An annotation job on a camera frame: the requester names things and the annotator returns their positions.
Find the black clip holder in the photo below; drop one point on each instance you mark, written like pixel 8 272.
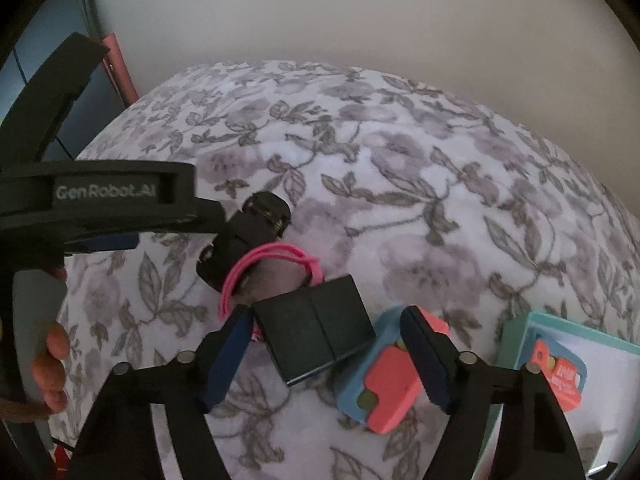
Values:
pixel 240 245

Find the pink hair band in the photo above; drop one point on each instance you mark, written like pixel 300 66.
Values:
pixel 314 270

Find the red bed post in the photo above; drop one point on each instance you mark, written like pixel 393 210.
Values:
pixel 120 70

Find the person's left hand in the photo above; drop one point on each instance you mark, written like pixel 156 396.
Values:
pixel 50 380

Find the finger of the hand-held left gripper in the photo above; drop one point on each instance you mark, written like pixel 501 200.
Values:
pixel 112 243

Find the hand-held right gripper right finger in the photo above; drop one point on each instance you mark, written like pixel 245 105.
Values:
pixel 426 360

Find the black square box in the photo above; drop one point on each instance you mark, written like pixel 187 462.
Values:
pixel 315 335

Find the teal shallow tray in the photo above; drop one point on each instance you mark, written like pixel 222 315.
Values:
pixel 610 360

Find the dark blue wardrobe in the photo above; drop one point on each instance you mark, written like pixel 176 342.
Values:
pixel 95 115

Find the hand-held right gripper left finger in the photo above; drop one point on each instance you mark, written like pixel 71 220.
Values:
pixel 225 360

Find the grey floral blanket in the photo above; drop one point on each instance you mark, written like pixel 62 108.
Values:
pixel 400 160

